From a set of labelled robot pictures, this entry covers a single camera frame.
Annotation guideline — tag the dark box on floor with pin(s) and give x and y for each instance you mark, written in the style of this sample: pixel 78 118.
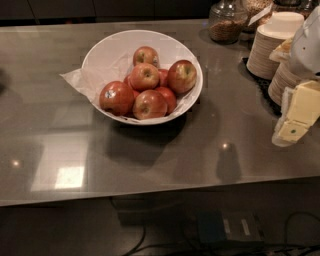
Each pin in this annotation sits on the dark box on floor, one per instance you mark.
pixel 223 229

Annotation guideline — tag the stack of paper plates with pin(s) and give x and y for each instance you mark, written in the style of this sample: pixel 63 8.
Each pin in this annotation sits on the stack of paper plates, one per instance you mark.
pixel 283 78
pixel 279 27

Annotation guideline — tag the top centre red apple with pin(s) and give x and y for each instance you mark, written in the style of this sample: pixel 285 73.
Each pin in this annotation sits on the top centre red apple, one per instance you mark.
pixel 144 76

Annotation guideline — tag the black tray under plates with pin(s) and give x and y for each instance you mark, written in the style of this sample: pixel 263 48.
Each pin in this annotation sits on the black tray under plates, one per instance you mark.
pixel 263 86

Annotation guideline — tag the white ceramic bowl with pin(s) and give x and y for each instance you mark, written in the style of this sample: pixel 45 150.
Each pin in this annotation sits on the white ceramic bowl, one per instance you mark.
pixel 129 41

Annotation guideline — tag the glass jar with grains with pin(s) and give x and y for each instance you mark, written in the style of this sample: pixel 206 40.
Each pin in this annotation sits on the glass jar with grains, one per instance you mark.
pixel 227 18

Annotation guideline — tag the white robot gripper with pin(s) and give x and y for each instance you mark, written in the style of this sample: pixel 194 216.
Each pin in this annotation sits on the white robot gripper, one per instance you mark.
pixel 307 50

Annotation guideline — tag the small red apple front right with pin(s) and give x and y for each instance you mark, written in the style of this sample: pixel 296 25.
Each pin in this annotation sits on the small red apple front right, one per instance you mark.
pixel 170 98

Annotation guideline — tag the front stack of paper plates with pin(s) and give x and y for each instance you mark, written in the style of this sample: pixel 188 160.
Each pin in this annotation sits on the front stack of paper plates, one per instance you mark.
pixel 283 78

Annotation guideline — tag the back stack of paper plates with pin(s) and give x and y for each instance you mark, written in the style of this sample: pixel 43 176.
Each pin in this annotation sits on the back stack of paper plates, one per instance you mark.
pixel 279 27

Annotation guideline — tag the back red apple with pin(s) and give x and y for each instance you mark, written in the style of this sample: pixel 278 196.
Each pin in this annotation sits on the back red apple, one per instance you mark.
pixel 146 54

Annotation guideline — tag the red apple with sticker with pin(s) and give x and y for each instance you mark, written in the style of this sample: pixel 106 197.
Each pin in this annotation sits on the red apple with sticker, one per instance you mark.
pixel 117 98

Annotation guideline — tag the white paper bowl liner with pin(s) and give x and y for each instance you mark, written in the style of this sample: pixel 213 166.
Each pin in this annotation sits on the white paper bowl liner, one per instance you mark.
pixel 83 81

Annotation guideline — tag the front centre red apple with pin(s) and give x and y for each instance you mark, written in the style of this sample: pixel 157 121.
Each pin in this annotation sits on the front centre red apple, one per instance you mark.
pixel 149 104

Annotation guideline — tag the hidden red apple centre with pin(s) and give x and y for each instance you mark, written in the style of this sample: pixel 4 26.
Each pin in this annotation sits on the hidden red apple centre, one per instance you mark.
pixel 163 81

